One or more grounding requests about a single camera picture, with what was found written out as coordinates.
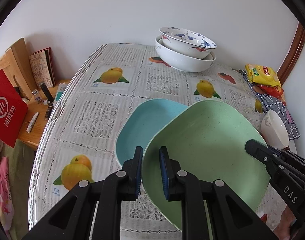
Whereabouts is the grey checked cloth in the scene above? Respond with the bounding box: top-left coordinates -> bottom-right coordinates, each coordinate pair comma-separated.
238,69 -> 301,142

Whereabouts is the white ceramic bowl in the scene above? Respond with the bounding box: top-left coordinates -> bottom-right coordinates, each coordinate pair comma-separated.
261,109 -> 289,150

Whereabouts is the right hand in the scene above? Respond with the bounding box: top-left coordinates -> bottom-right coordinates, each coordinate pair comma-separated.
274,206 -> 295,240

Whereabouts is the white tube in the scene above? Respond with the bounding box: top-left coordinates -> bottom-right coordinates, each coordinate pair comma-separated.
26,112 -> 39,133

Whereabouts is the patterned red edged book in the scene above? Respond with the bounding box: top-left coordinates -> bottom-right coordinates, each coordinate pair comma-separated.
29,47 -> 56,88

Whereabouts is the fruit print tablecloth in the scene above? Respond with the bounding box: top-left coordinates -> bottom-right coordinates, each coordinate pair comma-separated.
28,43 -> 262,227

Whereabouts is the black cylindrical tube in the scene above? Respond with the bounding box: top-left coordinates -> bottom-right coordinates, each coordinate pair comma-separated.
40,82 -> 54,103

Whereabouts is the small glass vial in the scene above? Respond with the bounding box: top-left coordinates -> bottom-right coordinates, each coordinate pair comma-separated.
32,89 -> 43,103

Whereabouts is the yellow chips bag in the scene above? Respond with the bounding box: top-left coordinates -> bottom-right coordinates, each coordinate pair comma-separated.
245,64 -> 281,87

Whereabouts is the blue red patterned bowl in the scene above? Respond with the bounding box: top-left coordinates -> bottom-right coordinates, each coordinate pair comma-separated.
159,27 -> 217,59

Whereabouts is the dark gold pen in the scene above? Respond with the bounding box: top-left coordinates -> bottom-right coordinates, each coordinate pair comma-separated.
44,104 -> 53,121

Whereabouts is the blue square plate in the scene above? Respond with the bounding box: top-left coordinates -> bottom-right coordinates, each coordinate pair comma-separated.
115,99 -> 188,166

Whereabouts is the brown wooden door frame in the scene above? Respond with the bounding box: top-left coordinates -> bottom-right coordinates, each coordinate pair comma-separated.
277,22 -> 305,85

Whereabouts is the red chips bag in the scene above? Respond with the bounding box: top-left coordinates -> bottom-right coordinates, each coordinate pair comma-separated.
255,84 -> 287,106

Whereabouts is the red paper bag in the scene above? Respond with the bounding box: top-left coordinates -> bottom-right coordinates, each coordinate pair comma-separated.
0,70 -> 28,147

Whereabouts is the green square plate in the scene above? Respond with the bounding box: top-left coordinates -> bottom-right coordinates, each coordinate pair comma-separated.
142,100 -> 270,229

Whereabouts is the wooden side table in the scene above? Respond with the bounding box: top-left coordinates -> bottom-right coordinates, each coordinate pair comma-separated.
17,78 -> 72,152

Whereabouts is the teal white box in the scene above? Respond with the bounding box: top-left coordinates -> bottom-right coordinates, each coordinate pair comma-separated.
53,83 -> 68,106

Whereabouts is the large white bowl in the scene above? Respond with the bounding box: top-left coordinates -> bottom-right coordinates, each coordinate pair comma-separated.
155,35 -> 217,73

